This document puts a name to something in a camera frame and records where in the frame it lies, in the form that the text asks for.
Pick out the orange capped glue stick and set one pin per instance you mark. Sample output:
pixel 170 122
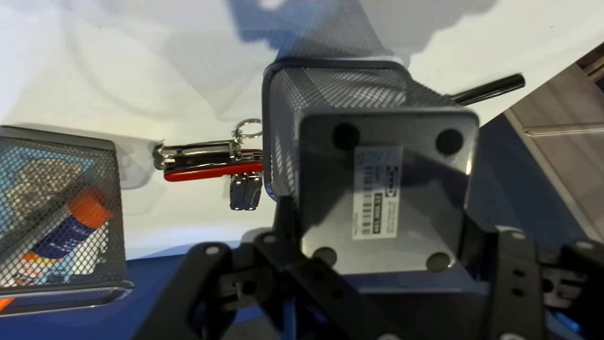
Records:
pixel 83 216

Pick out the red pocket knife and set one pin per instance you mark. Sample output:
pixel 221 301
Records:
pixel 206 160

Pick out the grey mesh bin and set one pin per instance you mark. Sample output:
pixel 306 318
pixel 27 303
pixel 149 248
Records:
pixel 378 165

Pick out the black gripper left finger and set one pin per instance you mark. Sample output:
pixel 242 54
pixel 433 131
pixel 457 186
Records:
pixel 285 229

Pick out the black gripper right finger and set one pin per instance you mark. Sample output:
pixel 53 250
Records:
pixel 478 246

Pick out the mesh pen cup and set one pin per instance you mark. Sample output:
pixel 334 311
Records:
pixel 40 173

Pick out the black handled magnifier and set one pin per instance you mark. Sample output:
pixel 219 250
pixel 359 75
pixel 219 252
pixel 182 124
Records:
pixel 491 90

